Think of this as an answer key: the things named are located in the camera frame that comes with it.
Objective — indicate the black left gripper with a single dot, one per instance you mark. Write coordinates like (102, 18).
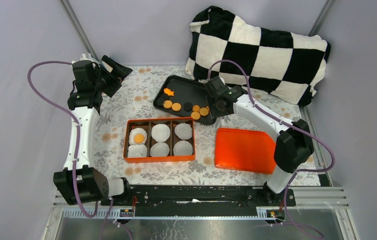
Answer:
(118, 71)

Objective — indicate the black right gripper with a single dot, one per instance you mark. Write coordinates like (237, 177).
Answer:
(220, 113)

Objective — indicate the black baking tray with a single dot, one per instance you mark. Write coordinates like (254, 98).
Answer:
(185, 90)

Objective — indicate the round orange cookie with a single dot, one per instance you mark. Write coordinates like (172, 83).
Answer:
(195, 115)
(176, 107)
(167, 104)
(138, 138)
(204, 111)

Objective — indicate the orange compartment box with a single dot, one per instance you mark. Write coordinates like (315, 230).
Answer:
(147, 124)

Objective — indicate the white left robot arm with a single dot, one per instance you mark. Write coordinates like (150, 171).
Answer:
(79, 178)

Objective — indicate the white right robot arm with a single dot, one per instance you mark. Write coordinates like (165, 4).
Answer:
(293, 142)

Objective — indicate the floral table mat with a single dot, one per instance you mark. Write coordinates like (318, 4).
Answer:
(134, 100)

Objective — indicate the orange swirl cookie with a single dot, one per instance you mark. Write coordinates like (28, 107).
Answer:
(196, 108)

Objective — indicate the teal beige folded cloth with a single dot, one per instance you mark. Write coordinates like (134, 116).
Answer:
(87, 56)

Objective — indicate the white paper cupcake liner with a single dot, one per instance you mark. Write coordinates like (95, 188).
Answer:
(136, 131)
(183, 131)
(137, 151)
(183, 148)
(160, 132)
(160, 149)

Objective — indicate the orange fish shaped cookie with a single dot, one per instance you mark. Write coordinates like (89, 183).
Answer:
(168, 92)

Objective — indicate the orange box lid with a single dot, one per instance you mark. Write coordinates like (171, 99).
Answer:
(244, 150)

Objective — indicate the black white checkered pillow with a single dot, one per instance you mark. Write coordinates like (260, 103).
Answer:
(281, 63)

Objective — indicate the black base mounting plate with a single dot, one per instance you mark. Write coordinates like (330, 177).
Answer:
(201, 201)

